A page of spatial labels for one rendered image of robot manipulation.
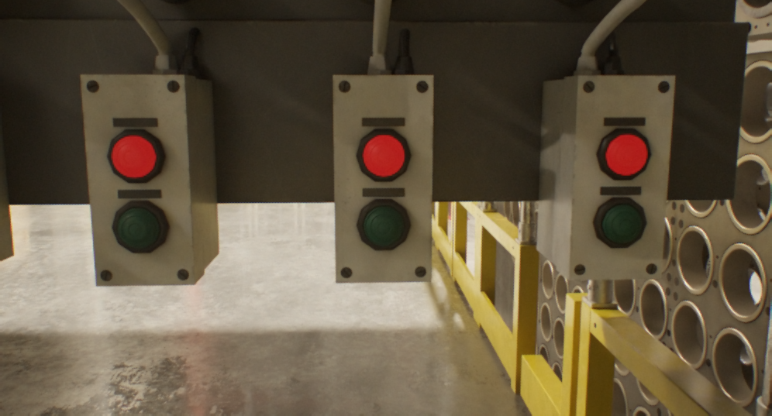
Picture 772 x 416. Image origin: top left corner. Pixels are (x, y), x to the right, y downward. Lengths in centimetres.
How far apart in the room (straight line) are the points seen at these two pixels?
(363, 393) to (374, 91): 132
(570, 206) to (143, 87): 31
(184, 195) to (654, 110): 34
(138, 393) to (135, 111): 140
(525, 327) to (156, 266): 129
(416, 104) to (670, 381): 59
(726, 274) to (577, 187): 197
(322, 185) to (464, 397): 122
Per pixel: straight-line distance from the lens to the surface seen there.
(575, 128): 47
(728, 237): 238
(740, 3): 165
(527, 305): 165
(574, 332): 126
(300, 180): 54
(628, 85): 48
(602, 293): 117
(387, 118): 45
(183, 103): 46
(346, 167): 45
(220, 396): 175
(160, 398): 178
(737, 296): 244
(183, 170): 46
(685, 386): 91
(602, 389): 123
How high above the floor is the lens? 75
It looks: 9 degrees down
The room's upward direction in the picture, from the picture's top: straight up
